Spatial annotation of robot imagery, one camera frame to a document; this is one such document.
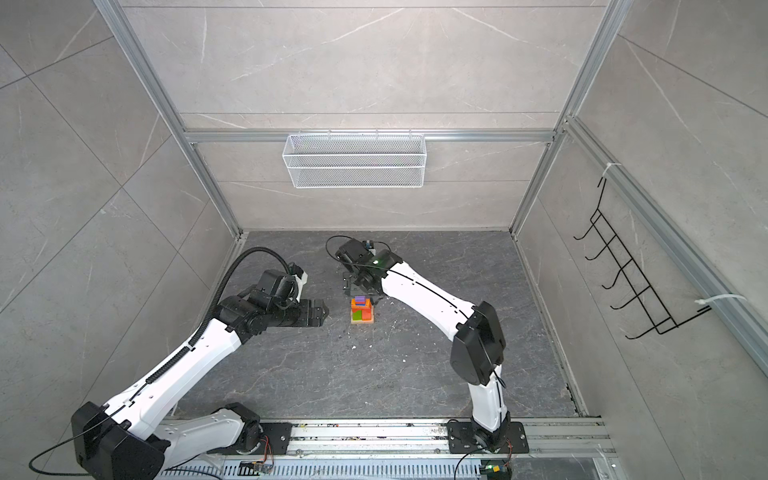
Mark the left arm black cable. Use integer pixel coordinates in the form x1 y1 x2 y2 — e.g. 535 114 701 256
28 246 295 478

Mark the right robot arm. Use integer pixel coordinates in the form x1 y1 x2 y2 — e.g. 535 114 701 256
334 248 511 451

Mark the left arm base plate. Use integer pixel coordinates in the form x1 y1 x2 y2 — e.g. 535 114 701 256
209 422 293 455

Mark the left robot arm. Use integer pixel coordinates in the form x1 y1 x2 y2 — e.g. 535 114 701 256
72 295 329 479

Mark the black wire hook rack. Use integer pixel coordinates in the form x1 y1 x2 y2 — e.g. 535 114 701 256
573 178 712 341

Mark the orange-yellow rectangular block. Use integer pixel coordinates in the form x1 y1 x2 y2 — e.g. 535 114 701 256
350 301 373 311

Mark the aluminium mounting rail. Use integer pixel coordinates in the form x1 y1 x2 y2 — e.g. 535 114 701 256
128 418 619 463

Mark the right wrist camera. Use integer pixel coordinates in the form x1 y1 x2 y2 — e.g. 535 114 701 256
334 238 375 272

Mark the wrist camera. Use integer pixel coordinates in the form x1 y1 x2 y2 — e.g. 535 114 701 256
334 238 375 272
250 264 308 308

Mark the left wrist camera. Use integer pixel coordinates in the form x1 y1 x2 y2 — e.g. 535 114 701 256
250 264 308 308

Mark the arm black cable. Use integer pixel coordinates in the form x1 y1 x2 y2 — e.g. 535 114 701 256
28 246 295 478
324 234 394 268

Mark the white wire mesh basket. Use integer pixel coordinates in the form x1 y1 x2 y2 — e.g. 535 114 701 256
282 133 428 189

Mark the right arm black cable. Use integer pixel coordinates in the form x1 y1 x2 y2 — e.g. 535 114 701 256
324 234 394 268

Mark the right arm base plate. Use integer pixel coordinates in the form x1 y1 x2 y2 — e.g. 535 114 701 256
445 419 530 455

